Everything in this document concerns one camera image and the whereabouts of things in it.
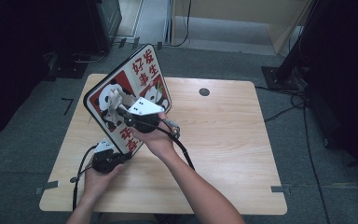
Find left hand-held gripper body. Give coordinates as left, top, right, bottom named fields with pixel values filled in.
left=90, top=138, right=126, bottom=175

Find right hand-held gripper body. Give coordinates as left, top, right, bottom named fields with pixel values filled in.
left=126, top=96, right=166, bottom=134

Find grey wiping cloth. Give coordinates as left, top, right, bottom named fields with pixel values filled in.
left=106, top=86, right=138, bottom=126

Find panda picture sign board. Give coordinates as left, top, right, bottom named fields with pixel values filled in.
left=83, top=43, right=172, bottom=157

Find person's left hand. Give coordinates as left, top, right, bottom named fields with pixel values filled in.
left=83, top=157, right=126, bottom=203

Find person's right hand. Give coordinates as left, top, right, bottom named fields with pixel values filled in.
left=130, top=111, right=182, bottom=161

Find grey tape strip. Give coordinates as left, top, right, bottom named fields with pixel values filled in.
left=270, top=185, right=293, bottom=196
left=34, top=180, right=60, bottom=196

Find black cabinet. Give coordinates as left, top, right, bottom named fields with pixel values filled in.
left=86, top=0, right=123, bottom=54

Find dark curtain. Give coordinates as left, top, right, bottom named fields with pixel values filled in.
left=0, top=0, right=98, bottom=145

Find light wooden furniture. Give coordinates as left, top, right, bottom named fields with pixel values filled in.
left=171, top=0, right=312, bottom=56

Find black metal stand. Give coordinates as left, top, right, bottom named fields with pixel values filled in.
left=260, top=0, right=324, bottom=91

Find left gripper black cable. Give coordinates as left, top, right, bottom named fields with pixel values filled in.
left=71, top=144, right=100, bottom=213

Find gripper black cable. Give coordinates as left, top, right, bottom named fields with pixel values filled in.
left=138, top=117, right=197, bottom=172
left=71, top=144, right=100, bottom=213

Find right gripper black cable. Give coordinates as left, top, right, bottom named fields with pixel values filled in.
left=138, top=117, right=197, bottom=172

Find black floor base plate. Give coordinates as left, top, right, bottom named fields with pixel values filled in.
left=44, top=50, right=89, bottom=79

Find black hanging cable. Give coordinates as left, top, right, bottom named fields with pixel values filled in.
left=171, top=0, right=193, bottom=48

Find black floor cables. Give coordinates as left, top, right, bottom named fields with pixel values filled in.
left=255, top=84, right=332, bottom=224

